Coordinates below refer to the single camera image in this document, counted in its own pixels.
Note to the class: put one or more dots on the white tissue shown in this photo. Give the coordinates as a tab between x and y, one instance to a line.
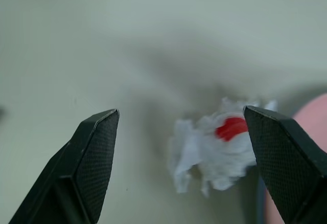
217	162

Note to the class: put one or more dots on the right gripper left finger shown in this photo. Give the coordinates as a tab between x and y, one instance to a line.
84	167

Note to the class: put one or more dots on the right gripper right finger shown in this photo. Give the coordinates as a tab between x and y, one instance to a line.
286	157

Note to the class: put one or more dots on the red plastic cap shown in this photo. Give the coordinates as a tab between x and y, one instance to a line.
230	129

